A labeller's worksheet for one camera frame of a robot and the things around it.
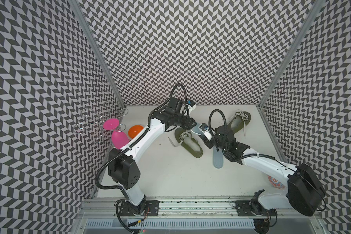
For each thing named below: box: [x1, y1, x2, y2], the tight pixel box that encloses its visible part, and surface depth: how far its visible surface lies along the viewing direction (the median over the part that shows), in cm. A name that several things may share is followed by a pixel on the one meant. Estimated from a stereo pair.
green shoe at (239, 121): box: [228, 111, 252, 139], surface depth 104 cm
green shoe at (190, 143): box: [174, 127, 204, 158], surface depth 93 cm
